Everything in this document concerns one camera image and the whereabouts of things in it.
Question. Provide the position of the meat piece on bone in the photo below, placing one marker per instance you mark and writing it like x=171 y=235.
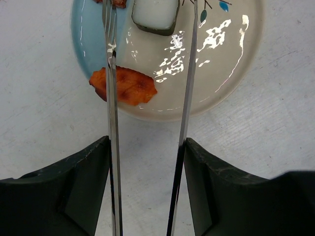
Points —
x=117 y=3

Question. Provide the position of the ceramic food plate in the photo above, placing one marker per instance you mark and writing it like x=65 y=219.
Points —
x=229 y=32

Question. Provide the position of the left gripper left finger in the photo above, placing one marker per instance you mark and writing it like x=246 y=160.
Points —
x=62 y=199

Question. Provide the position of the seaweed rice block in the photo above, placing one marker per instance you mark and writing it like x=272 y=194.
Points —
x=156 y=16

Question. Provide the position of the steel tongs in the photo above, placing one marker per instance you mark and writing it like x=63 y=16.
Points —
x=109 y=18

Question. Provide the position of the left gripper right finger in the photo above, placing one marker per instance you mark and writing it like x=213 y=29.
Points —
x=227 y=201

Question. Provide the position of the orange carrot slice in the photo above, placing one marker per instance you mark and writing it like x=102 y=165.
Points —
x=133 y=87

